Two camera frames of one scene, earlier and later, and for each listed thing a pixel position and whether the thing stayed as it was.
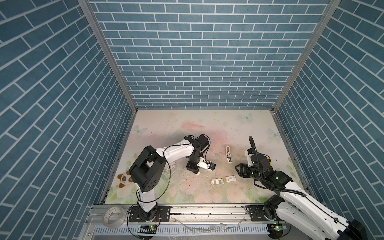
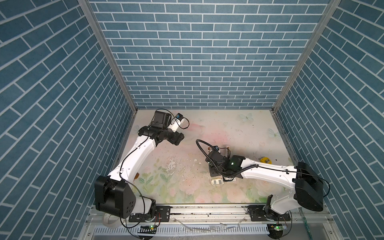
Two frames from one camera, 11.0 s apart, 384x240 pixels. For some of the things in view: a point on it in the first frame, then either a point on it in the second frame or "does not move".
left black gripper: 194,168 -> 176,137
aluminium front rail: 186,214 does not move
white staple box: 230,178 does not move
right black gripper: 242,170 -> 212,173
